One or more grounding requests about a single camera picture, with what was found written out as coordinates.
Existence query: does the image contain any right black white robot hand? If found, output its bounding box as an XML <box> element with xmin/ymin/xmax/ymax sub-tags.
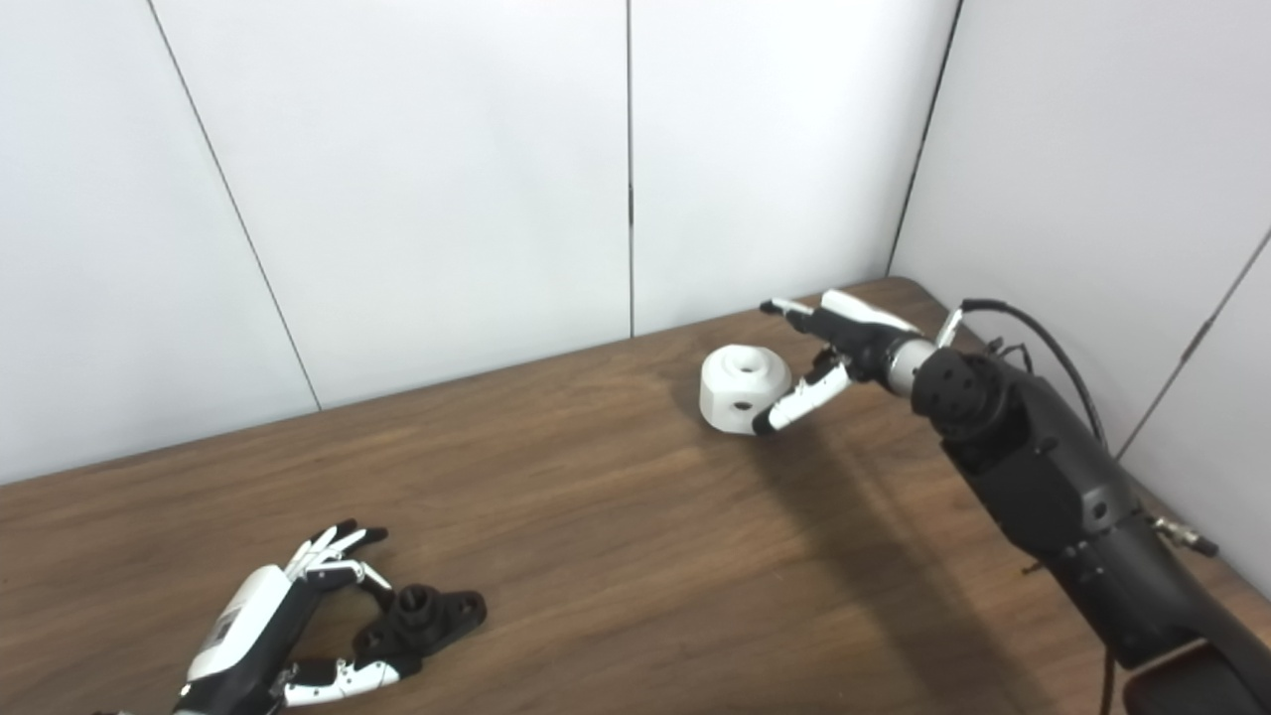
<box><xmin>753</xmin><ymin>290</ymin><xmax>924</xmax><ymax>438</ymax></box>

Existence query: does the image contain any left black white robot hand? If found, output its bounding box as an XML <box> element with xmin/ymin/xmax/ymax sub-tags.
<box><xmin>171</xmin><ymin>519</ymin><xmax>423</xmax><ymax>715</ymax></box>

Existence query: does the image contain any round white piece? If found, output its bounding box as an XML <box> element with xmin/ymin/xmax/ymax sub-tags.
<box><xmin>699</xmin><ymin>344</ymin><xmax>794</xmax><ymax>437</ymax></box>

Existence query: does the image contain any black holder with flange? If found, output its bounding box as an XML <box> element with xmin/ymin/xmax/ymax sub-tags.
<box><xmin>353</xmin><ymin>585</ymin><xmax>489</xmax><ymax>658</ymax></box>

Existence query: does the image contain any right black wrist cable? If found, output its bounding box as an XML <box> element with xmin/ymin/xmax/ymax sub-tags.
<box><xmin>938</xmin><ymin>298</ymin><xmax>1109</xmax><ymax>450</ymax></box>

